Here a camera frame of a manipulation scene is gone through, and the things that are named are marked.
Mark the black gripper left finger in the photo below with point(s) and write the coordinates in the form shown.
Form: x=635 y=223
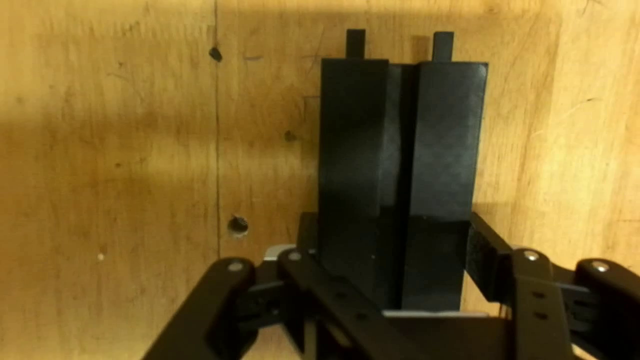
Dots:
x=220 y=313

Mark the black slotted bar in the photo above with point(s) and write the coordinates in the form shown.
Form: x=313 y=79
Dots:
x=352 y=167

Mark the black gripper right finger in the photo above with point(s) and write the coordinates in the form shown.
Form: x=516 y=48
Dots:
x=573 y=313

